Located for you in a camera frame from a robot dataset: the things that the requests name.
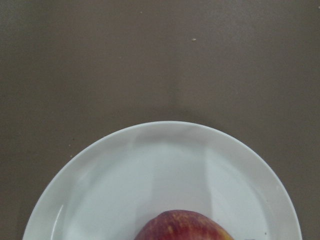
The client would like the red yellow apple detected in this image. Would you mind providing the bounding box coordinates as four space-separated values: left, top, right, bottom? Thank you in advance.
135 210 233 240

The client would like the white round plate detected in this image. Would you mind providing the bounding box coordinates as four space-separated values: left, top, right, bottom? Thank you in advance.
23 121 302 240

